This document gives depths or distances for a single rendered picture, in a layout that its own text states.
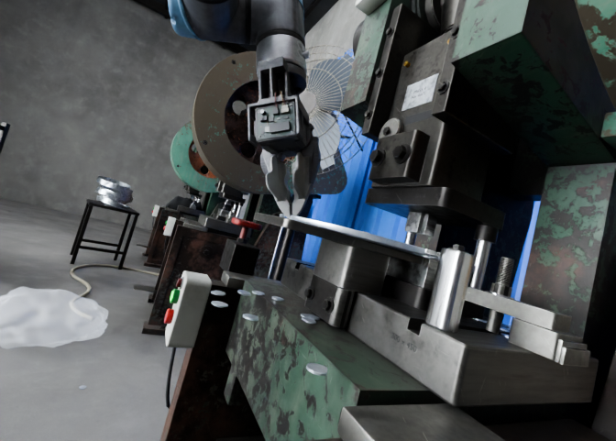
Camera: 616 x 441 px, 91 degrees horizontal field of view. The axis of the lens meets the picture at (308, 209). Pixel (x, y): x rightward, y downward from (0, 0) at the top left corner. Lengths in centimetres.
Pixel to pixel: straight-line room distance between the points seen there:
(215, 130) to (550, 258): 155
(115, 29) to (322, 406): 756
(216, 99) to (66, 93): 570
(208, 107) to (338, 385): 163
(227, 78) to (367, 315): 162
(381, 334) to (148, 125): 690
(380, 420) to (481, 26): 48
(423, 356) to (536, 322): 15
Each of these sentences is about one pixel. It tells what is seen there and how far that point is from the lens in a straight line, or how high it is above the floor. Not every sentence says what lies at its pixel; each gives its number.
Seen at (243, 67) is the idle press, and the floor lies 158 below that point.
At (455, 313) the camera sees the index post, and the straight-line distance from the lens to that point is 39.
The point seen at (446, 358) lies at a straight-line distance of 37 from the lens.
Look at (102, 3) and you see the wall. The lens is 790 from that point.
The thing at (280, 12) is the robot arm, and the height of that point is 106.
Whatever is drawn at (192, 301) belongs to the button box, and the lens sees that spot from 65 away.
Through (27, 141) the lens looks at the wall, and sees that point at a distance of 734.
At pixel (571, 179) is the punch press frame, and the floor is 98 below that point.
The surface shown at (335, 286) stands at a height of 70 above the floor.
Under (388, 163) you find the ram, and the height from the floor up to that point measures 92.
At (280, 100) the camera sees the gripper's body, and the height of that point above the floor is 93.
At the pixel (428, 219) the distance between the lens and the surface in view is 58.
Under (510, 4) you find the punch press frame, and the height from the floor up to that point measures 111.
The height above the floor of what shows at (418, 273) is 75.
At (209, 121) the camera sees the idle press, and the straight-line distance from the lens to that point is 179.
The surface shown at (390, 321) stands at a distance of 42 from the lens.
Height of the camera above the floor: 77
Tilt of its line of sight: 4 degrees up
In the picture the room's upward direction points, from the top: 15 degrees clockwise
